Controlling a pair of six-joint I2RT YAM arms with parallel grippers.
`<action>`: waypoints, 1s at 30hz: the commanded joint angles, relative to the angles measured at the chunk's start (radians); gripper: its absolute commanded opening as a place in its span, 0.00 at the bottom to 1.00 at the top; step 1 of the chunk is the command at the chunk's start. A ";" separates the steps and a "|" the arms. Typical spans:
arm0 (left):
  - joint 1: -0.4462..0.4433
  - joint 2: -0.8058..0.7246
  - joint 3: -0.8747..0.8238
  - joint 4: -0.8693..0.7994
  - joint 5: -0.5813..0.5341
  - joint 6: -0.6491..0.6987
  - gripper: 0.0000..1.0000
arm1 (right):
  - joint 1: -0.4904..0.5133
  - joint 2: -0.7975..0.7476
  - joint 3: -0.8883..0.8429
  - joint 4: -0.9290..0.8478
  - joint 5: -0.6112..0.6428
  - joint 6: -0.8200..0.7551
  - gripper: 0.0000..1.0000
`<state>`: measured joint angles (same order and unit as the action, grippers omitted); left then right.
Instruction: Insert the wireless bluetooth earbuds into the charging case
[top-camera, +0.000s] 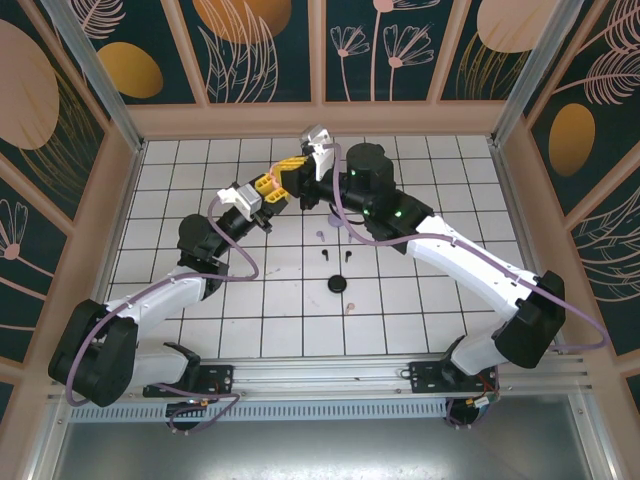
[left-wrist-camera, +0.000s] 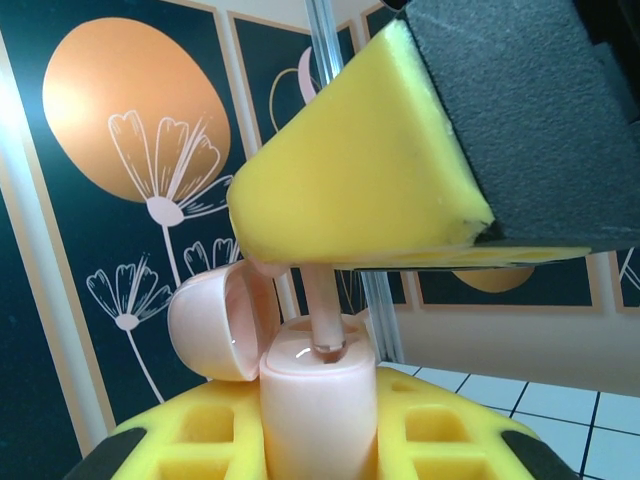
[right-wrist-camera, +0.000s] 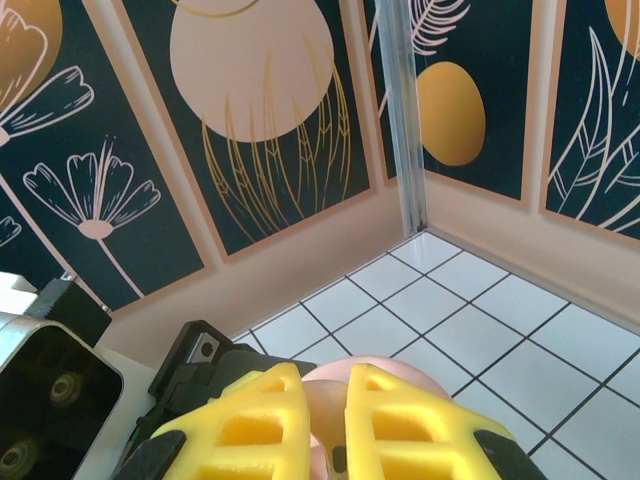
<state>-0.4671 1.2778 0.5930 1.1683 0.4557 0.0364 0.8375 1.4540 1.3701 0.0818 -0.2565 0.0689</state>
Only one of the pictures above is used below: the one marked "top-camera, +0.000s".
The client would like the grey metal panel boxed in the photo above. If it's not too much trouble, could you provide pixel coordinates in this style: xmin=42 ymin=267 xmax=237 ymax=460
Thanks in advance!
xmin=29 ymin=417 xmax=616 ymax=480

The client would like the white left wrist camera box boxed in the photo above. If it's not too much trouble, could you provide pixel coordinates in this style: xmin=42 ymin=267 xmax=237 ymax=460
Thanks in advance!
xmin=215 ymin=183 xmax=264 ymax=222

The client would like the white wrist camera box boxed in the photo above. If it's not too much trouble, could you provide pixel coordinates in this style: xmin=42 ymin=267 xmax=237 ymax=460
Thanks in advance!
xmin=298 ymin=124 xmax=335 ymax=181
xmin=215 ymin=183 xmax=264 ymax=222

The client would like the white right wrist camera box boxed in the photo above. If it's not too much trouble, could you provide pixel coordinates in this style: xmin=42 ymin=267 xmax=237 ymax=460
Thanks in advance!
xmin=298 ymin=124 xmax=335 ymax=181

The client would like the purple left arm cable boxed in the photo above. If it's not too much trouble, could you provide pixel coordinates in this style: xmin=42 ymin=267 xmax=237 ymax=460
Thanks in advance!
xmin=65 ymin=197 xmax=261 ymax=436

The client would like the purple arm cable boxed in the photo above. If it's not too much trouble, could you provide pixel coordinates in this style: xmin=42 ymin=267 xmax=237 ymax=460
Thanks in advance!
xmin=329 ymin=142 xmax=612 ymax=430
xmin=65 ymin=197 xmax=261 ymax=436

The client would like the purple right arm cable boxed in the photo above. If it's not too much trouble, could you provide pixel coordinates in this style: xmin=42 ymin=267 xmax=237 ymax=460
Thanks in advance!
xmin=329 ymin=142 xmax=612 ymax=430

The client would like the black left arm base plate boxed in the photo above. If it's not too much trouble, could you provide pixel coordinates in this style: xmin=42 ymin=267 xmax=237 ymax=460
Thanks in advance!
xmin=143 ymin=364 xmax=236 ymax=399

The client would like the aluminium mounting rail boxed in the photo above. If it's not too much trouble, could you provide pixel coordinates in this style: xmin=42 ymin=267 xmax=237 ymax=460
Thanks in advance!
xmin=47 ymin=352 xmax=594 ymax=404

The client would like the slotted grey cable duct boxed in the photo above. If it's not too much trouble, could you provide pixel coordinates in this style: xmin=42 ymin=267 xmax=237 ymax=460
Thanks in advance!
xmin=69 ymin=399 xmax=451 ymax=421

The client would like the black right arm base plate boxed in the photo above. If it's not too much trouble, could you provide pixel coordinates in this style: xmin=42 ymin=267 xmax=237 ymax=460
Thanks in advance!
xmin=408 ymin=360 xmax=501 ymax=396

